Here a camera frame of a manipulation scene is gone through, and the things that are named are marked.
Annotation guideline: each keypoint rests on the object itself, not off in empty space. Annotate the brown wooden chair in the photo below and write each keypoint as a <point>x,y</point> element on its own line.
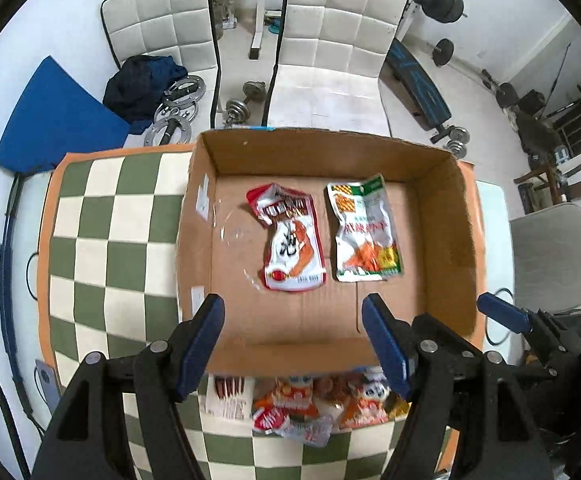
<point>577,170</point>

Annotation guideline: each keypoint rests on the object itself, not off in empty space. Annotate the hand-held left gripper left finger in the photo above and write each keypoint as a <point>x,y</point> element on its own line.
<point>200,345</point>

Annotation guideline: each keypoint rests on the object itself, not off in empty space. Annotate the brown cardboard box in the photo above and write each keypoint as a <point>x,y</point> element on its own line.
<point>295,320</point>

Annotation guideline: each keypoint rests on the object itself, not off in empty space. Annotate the green orange snack packet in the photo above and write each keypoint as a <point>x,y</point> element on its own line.
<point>365,230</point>

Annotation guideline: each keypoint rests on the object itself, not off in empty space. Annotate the large white quilted chair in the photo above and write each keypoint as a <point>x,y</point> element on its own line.
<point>340,25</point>

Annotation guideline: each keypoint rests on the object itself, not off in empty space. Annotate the blue foam mat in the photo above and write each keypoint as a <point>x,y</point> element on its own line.
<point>55,120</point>

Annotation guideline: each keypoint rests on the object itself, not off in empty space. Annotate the small white quilted chair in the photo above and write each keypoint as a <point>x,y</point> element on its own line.
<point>170,10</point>

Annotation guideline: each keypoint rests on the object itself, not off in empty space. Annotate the black weight plates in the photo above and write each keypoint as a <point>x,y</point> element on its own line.
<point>507,94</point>

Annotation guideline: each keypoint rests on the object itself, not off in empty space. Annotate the grey chair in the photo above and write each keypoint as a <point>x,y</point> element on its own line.
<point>550,255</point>

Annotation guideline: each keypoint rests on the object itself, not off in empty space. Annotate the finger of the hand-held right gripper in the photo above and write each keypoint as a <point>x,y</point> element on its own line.
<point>502,311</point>

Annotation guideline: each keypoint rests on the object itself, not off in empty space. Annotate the dark blue cloth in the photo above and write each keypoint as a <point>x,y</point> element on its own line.
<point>135,85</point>

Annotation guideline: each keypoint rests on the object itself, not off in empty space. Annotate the blue black weight bench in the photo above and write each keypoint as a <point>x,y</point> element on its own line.
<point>415,85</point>

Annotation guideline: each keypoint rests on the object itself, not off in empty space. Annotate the pile of snack packets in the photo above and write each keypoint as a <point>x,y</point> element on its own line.
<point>310,410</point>

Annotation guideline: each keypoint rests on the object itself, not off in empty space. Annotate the grey plastic piece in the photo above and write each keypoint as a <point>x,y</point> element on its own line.
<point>46,380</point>

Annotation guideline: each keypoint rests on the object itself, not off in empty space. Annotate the green white checkered tablecloth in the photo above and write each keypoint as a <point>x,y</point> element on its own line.
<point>105,260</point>

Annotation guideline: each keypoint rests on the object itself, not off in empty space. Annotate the white sauce sachet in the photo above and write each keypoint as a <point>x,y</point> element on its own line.
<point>228,400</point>

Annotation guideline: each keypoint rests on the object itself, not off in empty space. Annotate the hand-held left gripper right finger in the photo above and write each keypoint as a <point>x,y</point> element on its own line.
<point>385,345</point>

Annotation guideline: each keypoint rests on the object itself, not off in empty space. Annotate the red white snack packet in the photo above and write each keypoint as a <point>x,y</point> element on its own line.
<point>290,240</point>

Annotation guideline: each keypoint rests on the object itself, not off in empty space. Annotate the black plate dumbbell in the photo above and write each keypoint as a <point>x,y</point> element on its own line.
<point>443,51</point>

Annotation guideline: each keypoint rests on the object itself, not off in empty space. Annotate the white rack stand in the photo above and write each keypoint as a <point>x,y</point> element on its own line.
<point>260,10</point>

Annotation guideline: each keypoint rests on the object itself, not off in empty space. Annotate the chrome dumbbell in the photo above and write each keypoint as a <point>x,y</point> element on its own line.
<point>454,148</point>
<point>459,134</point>
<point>237,110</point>
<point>254,91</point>

